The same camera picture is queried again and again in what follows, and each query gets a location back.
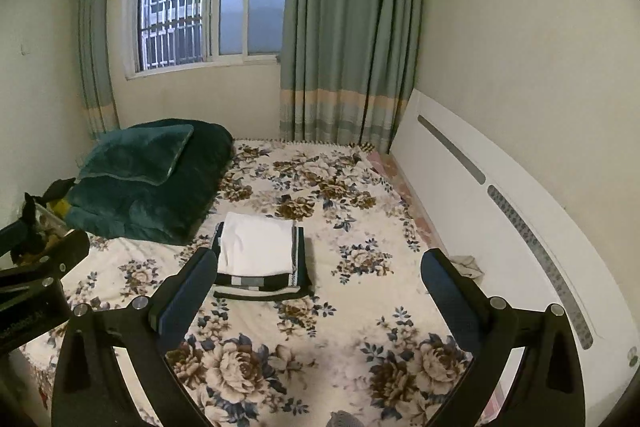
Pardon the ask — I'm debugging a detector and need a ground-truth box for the white bed headboard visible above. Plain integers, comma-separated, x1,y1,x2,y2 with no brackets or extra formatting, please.
389,88,640,403

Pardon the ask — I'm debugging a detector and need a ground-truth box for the wide green curtain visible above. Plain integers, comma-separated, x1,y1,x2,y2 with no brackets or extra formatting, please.
276,0,427,148

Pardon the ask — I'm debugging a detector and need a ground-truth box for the grey cloth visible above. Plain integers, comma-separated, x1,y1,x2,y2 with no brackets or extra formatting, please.
327,409,366,427

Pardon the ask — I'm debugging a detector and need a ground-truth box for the dark green pillow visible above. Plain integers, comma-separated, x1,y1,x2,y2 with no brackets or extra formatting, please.
74,123,196,188

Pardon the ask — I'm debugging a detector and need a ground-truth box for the white t-shirt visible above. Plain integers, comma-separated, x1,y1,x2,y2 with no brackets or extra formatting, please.
216,211,297,278

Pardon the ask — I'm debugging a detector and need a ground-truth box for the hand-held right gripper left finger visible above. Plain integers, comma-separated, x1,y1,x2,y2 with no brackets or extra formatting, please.
50,247,218,427

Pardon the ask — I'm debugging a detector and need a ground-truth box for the black folded garment white stripe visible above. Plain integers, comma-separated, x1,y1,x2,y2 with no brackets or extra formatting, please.
213,283,317,304

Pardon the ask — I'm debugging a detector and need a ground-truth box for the black grey striped folded garment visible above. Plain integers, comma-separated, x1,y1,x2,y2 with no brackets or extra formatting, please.
212,222,314,293

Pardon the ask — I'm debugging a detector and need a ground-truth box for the narrow green curtain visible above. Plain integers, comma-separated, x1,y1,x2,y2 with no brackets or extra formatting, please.
76,0,122,141

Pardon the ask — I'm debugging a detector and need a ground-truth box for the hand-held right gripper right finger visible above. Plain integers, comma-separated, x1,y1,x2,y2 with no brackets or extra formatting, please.
421,248,586,427

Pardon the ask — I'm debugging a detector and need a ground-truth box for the crumpled beige cloth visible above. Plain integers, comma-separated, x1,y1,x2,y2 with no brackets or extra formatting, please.
449,255,486,281

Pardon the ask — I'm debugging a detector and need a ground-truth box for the dark green quilt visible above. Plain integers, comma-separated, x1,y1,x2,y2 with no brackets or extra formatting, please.
64,119,236,246

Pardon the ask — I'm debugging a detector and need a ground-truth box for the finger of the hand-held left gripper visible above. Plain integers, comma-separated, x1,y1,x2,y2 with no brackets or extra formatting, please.
0,229,92,295
0,216,38,259

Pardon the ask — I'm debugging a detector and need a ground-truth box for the floral bed blanket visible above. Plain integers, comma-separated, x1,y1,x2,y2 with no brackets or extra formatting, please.
20,139,483,427

